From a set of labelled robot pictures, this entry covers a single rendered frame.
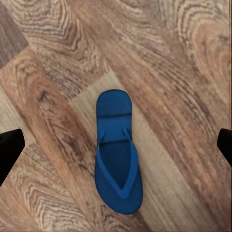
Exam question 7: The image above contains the sandal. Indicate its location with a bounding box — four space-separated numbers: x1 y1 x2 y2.
95 89 143 215

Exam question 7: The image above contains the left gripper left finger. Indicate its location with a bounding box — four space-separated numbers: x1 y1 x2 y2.
0 129 25 186

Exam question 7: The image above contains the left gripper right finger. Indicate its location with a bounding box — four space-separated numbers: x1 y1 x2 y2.
217 128 232 167

